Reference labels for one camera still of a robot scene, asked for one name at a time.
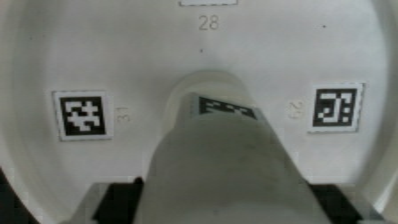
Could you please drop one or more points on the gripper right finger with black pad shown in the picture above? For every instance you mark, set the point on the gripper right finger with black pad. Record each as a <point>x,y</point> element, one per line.
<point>338,208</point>

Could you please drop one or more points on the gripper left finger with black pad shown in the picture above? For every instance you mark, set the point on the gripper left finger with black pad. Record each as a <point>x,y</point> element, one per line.
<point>119,203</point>

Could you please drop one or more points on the white cylindrical table leg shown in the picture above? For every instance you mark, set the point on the white cylindrical table leg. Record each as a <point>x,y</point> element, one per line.
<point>222,178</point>

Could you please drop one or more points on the white round table top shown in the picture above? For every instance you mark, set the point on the white round table top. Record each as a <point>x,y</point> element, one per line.
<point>290,59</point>

